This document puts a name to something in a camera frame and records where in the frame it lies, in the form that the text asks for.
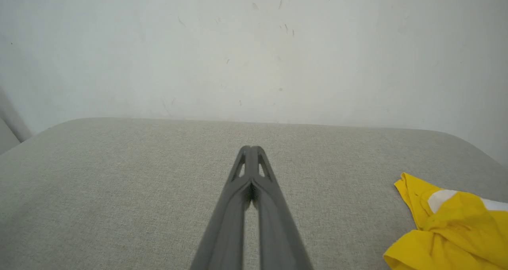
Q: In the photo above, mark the yellow cat print shirt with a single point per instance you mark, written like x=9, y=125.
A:
x=448, y=230

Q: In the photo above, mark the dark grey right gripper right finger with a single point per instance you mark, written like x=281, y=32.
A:
x=278, y=230

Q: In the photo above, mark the grey fabric cushion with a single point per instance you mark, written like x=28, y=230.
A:
x=119, y=202

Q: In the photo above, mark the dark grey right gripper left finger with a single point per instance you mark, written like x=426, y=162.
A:
x=226, y=222

